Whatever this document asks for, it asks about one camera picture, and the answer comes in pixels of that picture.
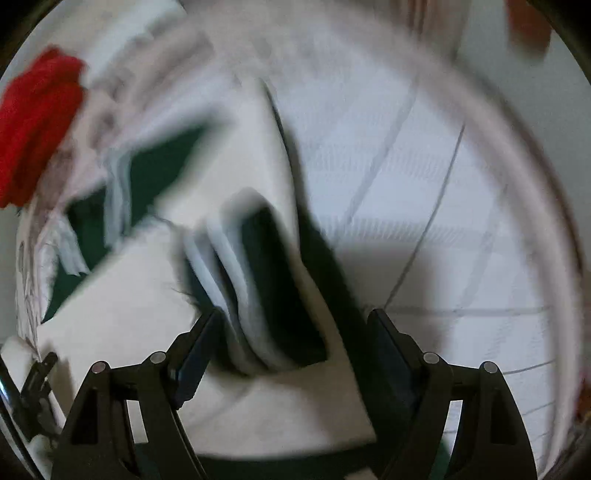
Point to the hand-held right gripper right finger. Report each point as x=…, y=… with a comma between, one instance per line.
x=392, y=360

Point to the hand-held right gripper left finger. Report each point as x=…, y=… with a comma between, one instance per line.
x=198, y=362

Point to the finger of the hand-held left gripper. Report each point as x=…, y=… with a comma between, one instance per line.
x=39, y=383

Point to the green white striped jacket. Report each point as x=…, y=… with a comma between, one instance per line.
x=157, y=166

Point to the white floral patterned mat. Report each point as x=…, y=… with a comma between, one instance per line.
x=415, y=184

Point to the red quilt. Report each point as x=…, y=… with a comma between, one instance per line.
x=37, y=120

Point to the orange red jacket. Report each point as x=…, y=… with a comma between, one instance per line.
x=526, y=23

